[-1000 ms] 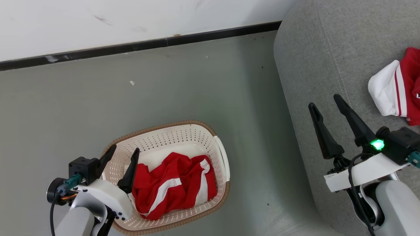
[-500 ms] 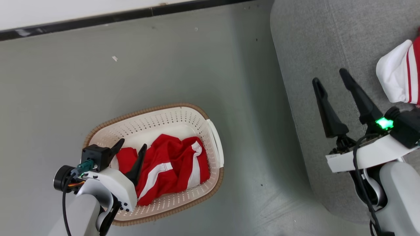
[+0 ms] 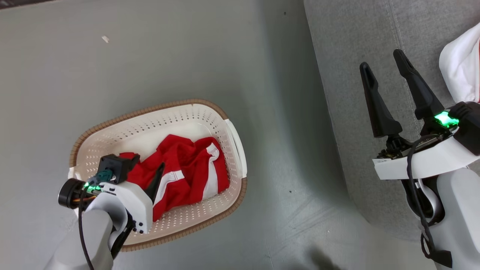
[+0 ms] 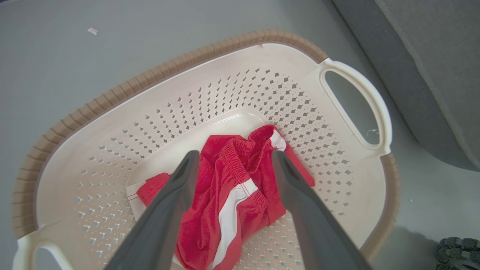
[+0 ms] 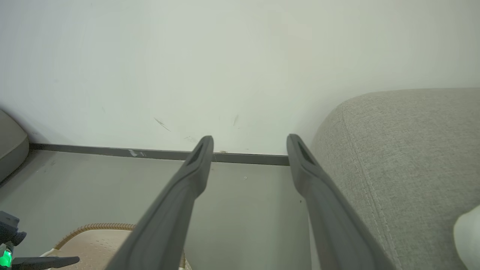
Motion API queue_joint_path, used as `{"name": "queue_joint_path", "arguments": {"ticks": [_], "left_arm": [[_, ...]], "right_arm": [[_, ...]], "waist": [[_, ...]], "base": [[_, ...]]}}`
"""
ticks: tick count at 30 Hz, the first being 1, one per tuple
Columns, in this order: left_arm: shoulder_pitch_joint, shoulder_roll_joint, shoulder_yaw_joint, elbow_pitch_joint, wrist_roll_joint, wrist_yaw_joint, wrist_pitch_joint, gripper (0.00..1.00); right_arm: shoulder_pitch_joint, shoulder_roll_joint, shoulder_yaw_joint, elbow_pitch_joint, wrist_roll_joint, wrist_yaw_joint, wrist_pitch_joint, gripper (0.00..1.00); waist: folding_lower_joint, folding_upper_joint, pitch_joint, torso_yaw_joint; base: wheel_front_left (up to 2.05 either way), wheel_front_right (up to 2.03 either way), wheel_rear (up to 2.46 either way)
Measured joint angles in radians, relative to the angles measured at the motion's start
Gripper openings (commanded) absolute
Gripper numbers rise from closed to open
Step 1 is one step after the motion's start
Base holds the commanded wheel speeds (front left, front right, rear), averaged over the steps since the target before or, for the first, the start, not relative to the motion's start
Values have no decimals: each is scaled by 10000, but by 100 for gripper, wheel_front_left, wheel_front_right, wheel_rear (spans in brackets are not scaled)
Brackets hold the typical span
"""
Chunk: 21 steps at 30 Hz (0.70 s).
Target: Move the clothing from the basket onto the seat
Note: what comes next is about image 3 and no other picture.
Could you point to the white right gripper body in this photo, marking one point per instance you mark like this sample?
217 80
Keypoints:
431 161

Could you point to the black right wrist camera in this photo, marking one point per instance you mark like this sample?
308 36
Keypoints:
470 127

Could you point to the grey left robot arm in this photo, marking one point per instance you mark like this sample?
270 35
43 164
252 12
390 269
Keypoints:
95 240

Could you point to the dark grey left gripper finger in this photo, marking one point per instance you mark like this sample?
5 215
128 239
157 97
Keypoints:
155 183

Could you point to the red jersey shirt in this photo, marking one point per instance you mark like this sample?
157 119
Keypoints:
187 176

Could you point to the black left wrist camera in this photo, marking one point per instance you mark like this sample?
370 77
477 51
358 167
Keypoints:
118 167

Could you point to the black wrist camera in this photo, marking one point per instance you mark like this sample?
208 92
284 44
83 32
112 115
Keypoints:
118 167
470 127

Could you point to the white laundry basket brown rim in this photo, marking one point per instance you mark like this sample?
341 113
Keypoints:
187 123

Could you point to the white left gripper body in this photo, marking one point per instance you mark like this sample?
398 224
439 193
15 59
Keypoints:
131 204

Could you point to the grey fabric sofa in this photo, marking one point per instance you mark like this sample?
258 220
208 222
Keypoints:
360 45

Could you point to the black baseboard strip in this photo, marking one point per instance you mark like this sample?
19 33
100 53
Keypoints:
15 2

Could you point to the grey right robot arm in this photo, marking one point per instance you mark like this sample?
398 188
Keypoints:
457 210

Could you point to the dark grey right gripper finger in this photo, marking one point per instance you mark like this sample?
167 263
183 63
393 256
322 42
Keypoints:
422 93
380 112

